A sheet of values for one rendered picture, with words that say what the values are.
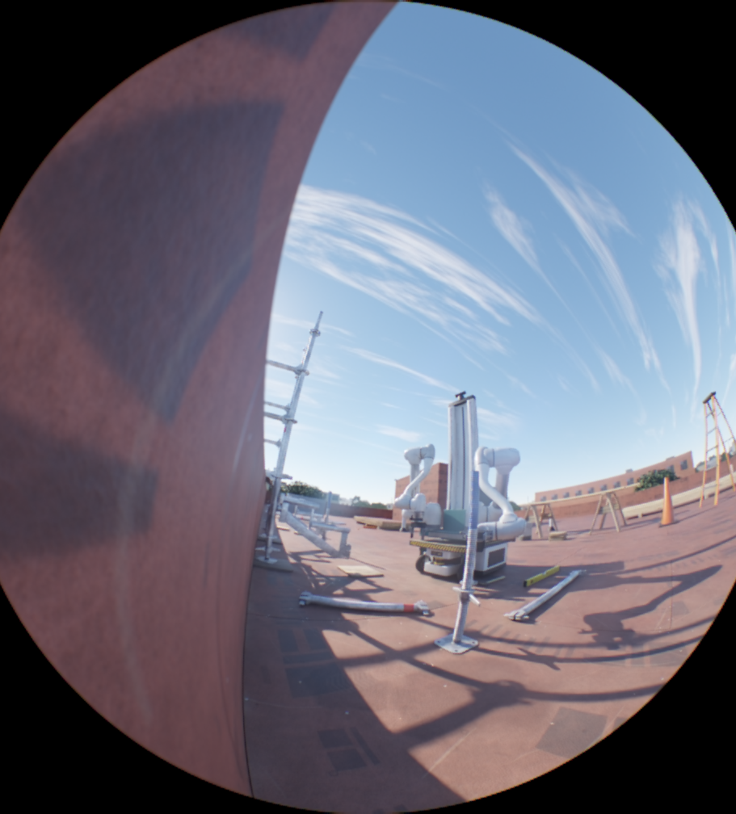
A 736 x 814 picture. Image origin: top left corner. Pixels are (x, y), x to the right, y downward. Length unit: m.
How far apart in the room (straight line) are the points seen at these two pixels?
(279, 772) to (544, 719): 0.58
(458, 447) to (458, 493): 0.47
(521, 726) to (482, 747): 0.12
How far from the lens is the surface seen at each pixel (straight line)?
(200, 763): 0.17
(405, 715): 0.79
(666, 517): 4.61
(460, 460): 2.52
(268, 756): 0.67
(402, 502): 2.17
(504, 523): 1.36
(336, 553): 2.17
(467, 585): 1.05
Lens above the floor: 0.58
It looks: 24 degrees up
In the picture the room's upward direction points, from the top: 7 degrees clockwise
